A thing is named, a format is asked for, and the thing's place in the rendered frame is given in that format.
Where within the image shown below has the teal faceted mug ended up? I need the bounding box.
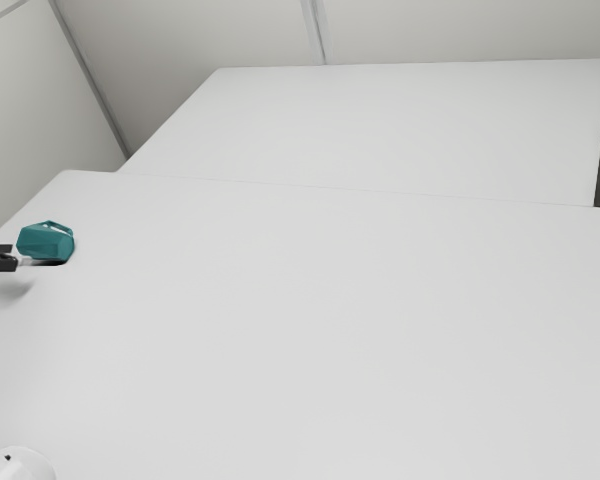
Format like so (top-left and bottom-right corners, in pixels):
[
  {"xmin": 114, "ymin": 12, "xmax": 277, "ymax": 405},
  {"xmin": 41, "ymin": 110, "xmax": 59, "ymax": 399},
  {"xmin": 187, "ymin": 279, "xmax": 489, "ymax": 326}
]
[{"xmin": 16, "ymin": 219, "xmax": 79, "ymax": 265}]

